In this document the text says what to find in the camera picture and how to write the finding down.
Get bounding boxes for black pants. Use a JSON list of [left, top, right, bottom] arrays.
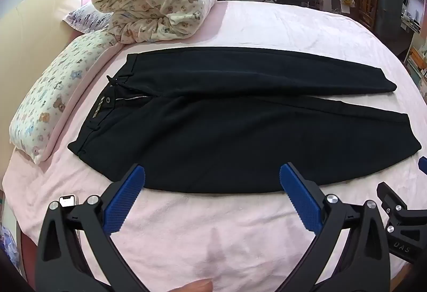
[[67, 47, 422, 195]]

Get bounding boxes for person's left hand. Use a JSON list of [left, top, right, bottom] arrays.
[[173, 279, 215, 292]]

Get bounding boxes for purple print pillow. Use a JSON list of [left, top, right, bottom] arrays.
[[63, 2, 114, 34]]

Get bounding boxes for wooden chair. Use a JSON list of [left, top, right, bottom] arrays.
[[355, 0, 381, 32]]

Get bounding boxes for blue plastic bag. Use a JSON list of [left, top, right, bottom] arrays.
[[0, 225, 17, 266]]

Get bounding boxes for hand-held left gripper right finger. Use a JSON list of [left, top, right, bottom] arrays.
[[279, 162, 394, 292]]

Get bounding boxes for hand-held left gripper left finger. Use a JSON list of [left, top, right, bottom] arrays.
[[35, 163, 147, 292]]

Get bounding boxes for grey cloth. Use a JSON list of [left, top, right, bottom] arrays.
[[375, 0, 406, 34]]

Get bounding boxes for pink bed sheet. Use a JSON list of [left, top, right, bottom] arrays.
[[2, 0, 427, 292]]

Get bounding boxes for smartphone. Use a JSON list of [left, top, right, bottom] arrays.
[[58, 195, 80, 211]]

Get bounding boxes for beige pink headboard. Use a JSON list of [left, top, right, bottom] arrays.
[[0, 0, 97, 136]]

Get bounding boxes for bear print pillow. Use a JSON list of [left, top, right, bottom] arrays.
[[9, 30, 117, 165]]

